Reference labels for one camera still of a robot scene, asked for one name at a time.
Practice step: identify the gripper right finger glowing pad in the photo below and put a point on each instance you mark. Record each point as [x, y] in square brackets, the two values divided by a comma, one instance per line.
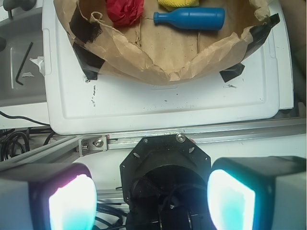
[258, 193]

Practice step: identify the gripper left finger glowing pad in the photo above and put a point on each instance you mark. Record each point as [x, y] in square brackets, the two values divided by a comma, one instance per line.
[46, 196]

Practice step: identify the red crumpled cloth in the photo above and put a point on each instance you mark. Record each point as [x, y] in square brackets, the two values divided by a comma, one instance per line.
[124, 12]

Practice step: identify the yellow cloth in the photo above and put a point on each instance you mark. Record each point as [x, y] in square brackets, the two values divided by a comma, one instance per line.
[171, 5]

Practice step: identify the white plastic tray lid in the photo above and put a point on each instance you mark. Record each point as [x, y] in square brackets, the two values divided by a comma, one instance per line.
[110, 104]

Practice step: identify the black hex key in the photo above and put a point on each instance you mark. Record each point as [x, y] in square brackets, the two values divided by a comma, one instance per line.
[22, 64]

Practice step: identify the brown paper bag tray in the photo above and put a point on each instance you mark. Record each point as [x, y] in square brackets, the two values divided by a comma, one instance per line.
[163, 54]

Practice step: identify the blue plastic bottle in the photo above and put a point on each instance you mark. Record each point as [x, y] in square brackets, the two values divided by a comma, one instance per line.
[198, 18]

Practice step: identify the aluminium frame rail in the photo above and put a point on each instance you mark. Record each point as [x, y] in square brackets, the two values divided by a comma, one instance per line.
[15, 148]

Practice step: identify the metal corner bracket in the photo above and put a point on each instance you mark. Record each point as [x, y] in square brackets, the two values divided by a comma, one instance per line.
[92, 144]

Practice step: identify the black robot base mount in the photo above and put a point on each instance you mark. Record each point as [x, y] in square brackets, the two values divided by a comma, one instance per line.
[166, 189]

